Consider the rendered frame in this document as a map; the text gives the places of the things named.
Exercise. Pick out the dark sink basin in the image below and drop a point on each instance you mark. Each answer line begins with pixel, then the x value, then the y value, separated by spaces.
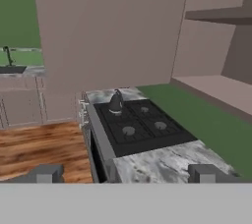
pixel 12 69

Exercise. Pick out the taupe drawer stack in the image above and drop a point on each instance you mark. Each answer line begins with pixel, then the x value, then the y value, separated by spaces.
pixel 82 111

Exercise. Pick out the black gas stove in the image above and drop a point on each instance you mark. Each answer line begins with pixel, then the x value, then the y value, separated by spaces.
pixel 138 126

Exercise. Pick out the tall taupe cabinet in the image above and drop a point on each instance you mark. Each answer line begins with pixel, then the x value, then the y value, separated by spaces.
pixel 108 31

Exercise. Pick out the taupe open wall shelf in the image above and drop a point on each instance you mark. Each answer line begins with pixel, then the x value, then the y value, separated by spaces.
pixel 213 47

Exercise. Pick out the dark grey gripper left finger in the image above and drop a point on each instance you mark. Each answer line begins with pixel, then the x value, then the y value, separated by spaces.
pixel 44 173

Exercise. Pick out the dark grey kettle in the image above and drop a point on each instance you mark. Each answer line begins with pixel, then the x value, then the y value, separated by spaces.
pixel 115 102

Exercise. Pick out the taupe base cabinet run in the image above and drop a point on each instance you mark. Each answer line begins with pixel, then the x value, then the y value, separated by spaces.
pixel 21 100

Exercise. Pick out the dark green tap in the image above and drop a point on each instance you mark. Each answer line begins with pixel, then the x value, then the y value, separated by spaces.
pixel 9 56

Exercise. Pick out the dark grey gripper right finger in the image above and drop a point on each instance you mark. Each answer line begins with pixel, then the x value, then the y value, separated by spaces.
pixel 206 173

